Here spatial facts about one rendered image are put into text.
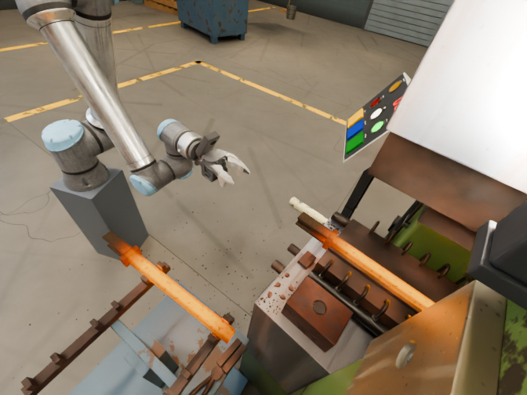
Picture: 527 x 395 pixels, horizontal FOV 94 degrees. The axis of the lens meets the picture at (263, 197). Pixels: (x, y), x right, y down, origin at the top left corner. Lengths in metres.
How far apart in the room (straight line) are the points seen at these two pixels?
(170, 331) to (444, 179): 0.79
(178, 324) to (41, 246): 1.40
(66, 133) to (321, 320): 1.15
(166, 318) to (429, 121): 0.83
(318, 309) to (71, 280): 1.56
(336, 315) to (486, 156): 0.40
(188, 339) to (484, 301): 0.77
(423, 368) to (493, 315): 0.05
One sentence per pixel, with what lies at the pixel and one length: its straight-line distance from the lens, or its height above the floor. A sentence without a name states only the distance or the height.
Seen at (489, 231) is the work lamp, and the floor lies 1.39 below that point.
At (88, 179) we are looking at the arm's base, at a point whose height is 0.65.
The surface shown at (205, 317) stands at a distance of 0.60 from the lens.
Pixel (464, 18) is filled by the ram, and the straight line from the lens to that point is 0.29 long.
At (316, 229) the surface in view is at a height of 1.01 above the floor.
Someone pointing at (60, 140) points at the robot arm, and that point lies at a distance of 1.27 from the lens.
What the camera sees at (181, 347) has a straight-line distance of 0.87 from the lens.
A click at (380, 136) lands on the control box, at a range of 0.91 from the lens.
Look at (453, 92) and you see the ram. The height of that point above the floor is 1.42.
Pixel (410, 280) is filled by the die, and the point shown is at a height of 0.99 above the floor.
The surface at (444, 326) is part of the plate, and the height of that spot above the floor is 1.33.
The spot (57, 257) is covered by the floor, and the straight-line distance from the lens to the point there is 2.02.
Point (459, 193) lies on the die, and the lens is 0.39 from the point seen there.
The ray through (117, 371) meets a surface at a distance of 0.90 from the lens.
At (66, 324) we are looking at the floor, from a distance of 1.78.
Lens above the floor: 1.50
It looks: 47 degrees down
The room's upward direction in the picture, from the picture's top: 9 degrees clockwise
